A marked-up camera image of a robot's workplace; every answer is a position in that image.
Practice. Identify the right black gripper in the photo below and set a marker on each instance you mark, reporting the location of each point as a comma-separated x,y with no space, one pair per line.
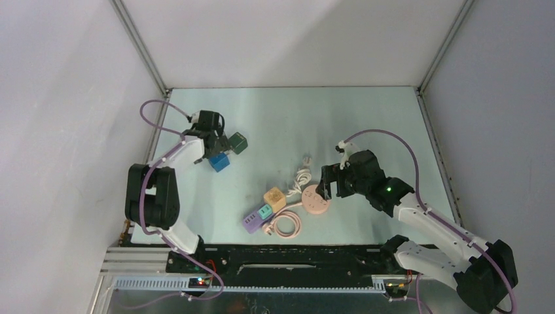
330,174

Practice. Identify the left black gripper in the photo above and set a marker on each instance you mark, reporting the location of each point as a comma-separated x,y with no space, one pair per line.
221,144

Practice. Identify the blue cube socket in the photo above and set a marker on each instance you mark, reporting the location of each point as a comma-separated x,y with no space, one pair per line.
219,162

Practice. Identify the beige cube socket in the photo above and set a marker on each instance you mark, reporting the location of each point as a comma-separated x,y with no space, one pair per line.
276,199

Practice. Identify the teal USB charger plug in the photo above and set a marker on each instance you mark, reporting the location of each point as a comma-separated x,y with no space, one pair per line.
265,212

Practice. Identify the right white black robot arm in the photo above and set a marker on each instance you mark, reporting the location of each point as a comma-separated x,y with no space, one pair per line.
481,272

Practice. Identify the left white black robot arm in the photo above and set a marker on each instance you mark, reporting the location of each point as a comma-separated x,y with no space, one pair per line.
152,195

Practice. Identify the dark green cube socket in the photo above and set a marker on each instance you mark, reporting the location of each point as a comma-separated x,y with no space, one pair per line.
238,143

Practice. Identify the pink round power strip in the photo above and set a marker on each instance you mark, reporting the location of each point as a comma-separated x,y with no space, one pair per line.
312,202

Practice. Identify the purple power strip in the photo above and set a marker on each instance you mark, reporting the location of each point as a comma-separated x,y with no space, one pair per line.
252,222

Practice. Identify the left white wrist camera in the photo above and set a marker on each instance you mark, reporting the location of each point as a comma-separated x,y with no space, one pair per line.
195,117

